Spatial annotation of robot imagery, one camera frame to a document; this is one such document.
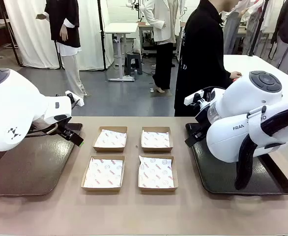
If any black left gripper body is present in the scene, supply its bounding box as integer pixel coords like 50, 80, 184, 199
58, 118, 77, 141

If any person's right forearm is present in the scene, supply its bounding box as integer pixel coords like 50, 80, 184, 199
215, 62, 232, 79

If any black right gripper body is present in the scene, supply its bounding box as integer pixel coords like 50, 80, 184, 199
192, 112, 210, 141

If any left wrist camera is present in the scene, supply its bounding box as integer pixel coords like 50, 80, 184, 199
64, 90, 81, 110

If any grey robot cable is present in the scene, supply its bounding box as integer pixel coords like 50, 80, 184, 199
26, 123, 59, 136

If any brown plastic tray with handles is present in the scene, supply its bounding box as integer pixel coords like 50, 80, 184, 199
0, 122, 84, 197

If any dark step stool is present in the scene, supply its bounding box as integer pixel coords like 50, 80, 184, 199
123, 52, 144, 76

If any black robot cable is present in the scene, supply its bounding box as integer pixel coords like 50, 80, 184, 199
202, 85, 227, 97

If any person's right hand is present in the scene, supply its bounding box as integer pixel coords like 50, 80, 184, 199
229, 70, 243, 80

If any grey hanging garment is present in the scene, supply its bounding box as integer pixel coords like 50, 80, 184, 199
223, 11, 241, 55

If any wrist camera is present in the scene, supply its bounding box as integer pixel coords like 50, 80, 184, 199
64, 90, 81, 110
184, 90, 208, 111

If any black stand pole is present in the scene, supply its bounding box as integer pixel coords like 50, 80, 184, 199
96, 0, 108, 72

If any mannequin in black top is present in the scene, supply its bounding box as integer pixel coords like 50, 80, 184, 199
35, 0, 88, 107

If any person in black shirt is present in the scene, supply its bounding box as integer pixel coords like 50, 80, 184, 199
173, 0, 243, 118

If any white table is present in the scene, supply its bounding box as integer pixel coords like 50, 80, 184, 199
223, 54, 288, 83

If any kraft cardboard food box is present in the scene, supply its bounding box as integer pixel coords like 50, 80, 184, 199
92, 126, 128, 152
141, 126, 174, 152
137, 154, 179, 193
81, 154, 126, 192

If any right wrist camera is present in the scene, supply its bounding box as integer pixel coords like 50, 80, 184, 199
184, 90, 208, 111

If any white height-adjustable desk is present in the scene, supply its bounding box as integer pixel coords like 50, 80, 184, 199
104, 22, 140, 82

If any white curtain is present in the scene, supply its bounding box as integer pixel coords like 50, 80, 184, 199
3, 0, 115, 72

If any black plastic tray with handles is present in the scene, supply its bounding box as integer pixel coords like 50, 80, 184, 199
184, 122, 288, 196

